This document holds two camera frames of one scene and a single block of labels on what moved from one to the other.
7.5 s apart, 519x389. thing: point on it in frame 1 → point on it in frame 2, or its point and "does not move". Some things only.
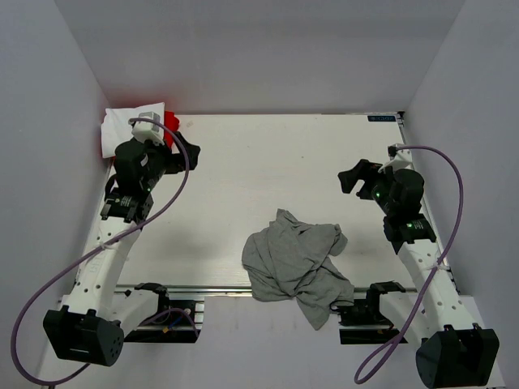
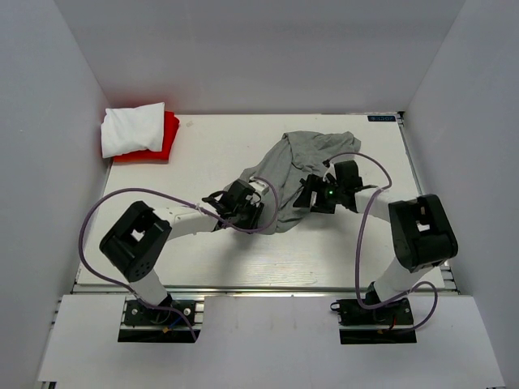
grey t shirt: x=287 y=258 → x=296 y=156
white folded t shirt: x=116 y=128 does not move
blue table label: x=381 y=118 does not move
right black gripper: x=350 y=177 → x=311 y=185
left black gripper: x=176 y=160 → x=256 y=210
